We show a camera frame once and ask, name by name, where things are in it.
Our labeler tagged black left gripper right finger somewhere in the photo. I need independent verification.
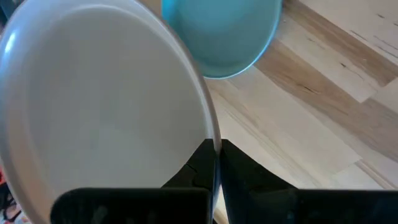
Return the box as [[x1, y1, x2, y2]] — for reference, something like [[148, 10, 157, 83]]
[[219, 139, 297, 224]]

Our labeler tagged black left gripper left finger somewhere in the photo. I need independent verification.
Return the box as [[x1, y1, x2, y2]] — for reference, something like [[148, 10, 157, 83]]
[[161, 139, 218, 191]]

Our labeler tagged pale grey plate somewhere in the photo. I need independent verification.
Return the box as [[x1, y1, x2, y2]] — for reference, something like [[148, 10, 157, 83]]
[[0, 0, 222, 224]]

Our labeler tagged light blue-green plate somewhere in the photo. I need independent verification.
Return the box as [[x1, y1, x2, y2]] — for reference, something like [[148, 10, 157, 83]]
[[161, 0, 284, 80]]

